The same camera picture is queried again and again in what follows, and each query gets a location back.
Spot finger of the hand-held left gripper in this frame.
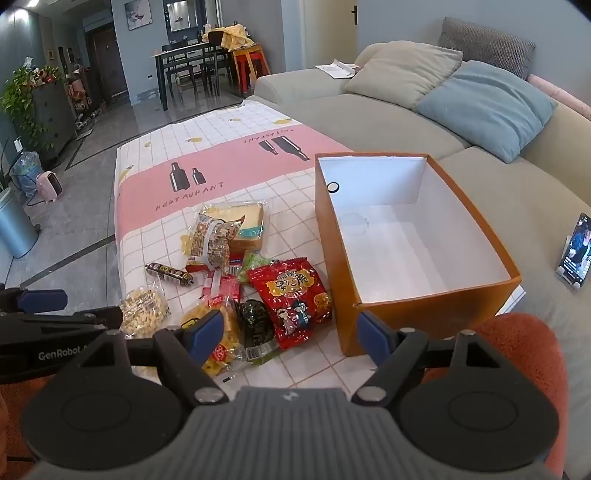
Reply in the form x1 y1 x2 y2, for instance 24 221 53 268
0 306 124 343
0 288 69 313

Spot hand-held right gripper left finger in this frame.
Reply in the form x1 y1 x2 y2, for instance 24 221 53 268
81 309 228 408

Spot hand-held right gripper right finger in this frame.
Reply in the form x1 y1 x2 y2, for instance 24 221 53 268
351 311 502 408

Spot yellow snack packet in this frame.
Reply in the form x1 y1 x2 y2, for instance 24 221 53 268
179 304 247 377

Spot small red white packet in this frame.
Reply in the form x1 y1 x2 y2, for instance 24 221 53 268
199 271 242 309

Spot dark green snack packet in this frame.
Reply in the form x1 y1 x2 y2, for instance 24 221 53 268
235 299 280 366

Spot clear bag of pale nuts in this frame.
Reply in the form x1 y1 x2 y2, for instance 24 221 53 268
119 287 170 340

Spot dark sausage stick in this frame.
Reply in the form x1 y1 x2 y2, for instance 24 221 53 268
144 261 195 288

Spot light green snack packet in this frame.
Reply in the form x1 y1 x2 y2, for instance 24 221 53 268
236 250 269 284

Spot orange cardboard box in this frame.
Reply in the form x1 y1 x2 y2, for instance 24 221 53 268
315 152 523 357

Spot red cartoon snack packet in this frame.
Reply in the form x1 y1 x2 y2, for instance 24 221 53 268
246 257 333 352

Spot clear packet of candies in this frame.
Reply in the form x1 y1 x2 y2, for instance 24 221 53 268
186 208 244 274

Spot packaged bread slice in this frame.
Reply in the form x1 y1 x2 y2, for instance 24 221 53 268
199 199 274 257

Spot grey round bin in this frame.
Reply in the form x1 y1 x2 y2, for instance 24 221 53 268
0 187 40 259

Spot pink heater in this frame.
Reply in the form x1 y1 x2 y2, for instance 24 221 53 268
34 171 65 204

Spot blue water bottle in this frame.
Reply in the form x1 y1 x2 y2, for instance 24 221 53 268
10 150 44 199

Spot orange fluffy cloth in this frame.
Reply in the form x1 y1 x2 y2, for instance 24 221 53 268
418 313 570 480

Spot grey cabinet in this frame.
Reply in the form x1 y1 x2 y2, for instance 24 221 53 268
30 80 77 162

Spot pink white printed tablecloth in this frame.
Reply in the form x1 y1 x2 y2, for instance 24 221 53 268
113 99 525 393

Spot green potted plant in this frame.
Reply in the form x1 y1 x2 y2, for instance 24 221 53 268
0 65 42 151

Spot shoe rack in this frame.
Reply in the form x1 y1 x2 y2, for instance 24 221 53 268
65 69 100 127

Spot white phone stand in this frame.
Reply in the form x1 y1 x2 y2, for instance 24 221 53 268
555 234 583 294

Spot grey sofa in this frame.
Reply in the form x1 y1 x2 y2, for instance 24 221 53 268
242 41 591 480

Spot smartphone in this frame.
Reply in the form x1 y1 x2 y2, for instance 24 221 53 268
556 213 591 289

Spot dark brown door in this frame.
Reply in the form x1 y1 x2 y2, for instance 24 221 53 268
87 25 129 100

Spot blue cushion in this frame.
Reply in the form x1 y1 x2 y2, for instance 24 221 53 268
414 60 558 163

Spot black dining chair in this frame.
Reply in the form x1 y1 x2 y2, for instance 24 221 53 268
161 41 197 99
199 30 234 95

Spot beige cushion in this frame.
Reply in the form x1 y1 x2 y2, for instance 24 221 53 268
344 41 464 109

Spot white papers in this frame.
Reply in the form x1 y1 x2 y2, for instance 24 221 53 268
315 60 362 80

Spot orange plastic stool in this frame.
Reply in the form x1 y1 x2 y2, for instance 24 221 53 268
231 44 264 89

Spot dark dining table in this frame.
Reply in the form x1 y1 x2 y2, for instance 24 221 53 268
150 44 232 112

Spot yellow cloth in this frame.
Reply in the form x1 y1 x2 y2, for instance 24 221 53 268
202 22 256 51

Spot pink cushion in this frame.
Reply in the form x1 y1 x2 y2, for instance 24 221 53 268
527 74 591 121

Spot grey patterned cushion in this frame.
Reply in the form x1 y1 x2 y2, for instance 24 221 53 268
438 17 536 79

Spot dark framed wall picture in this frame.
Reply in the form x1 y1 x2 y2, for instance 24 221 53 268
166 0 200 33

